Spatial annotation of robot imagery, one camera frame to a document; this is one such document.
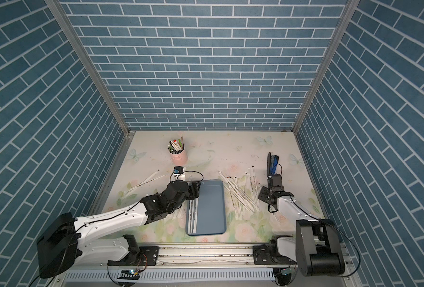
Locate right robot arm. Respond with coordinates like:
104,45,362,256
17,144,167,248
259,174,345,277

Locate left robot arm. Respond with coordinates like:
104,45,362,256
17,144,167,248
36,180,201,279

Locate blue plastic storage tray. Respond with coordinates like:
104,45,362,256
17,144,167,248
185,179,226,236

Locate left pile wrapped straws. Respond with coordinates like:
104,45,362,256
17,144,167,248
171,203,187,221

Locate pile wrapped straws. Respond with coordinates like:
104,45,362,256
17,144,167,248
171,203,187,221
218,167,259,220

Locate right pile wrapped straws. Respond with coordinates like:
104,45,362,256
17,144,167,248
218,167,259,220

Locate black and blue stapler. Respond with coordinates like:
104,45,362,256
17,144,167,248
266,153,279,177

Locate pink pen cup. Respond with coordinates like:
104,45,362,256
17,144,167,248
170,148,188,166

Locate green circuit board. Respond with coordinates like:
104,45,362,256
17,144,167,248
117,269,140,281

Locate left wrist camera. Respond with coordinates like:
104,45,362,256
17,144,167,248
171,166,185,181

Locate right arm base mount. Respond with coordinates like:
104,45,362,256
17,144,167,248
253,244,296,265

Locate aluminium front rail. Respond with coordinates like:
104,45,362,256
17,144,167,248
61,243,353,269

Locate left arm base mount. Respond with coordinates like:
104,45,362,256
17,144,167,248
108,246,160,267

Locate white slotted cable duct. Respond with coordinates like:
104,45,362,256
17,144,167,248
65,267,274,283

